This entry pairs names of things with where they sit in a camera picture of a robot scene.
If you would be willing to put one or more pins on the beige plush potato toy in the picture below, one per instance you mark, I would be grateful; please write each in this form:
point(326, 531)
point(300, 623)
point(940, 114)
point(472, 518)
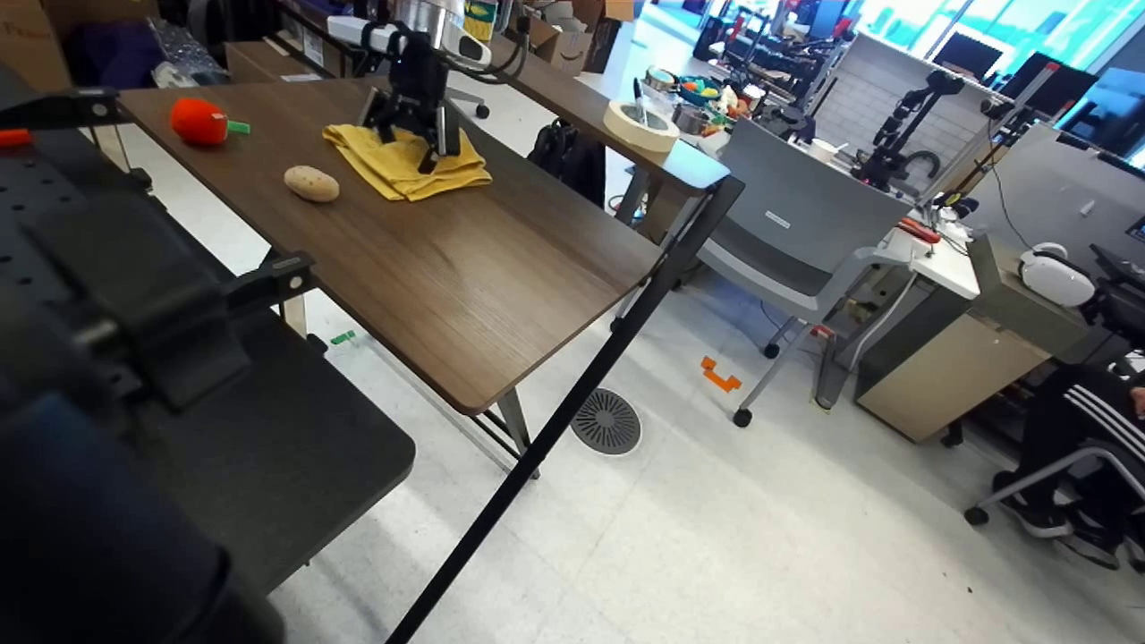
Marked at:
point(310, 183)

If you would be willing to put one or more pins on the black tripod pole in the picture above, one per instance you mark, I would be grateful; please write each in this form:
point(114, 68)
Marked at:
point(623, 331)

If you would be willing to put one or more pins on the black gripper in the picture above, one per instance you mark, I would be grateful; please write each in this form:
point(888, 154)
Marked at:
point(418, 99)

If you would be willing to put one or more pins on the round floor drain cover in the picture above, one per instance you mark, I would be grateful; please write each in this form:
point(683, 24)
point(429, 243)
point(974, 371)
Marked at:
point(605, 425)

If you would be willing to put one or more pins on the orange plush tomato toy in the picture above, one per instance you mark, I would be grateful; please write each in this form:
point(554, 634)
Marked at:
point(203, 122)

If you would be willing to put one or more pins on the white bowl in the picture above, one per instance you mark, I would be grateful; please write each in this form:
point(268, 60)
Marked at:
point(643, 127)

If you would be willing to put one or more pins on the black backpack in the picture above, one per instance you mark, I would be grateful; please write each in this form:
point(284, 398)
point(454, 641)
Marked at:
point(574, 159)

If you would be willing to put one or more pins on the yellow towel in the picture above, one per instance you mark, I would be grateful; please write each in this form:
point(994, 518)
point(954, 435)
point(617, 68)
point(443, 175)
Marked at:
point(397, 165)

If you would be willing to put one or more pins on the tan cabinet box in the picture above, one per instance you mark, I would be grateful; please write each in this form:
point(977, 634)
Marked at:
point(945, 357)

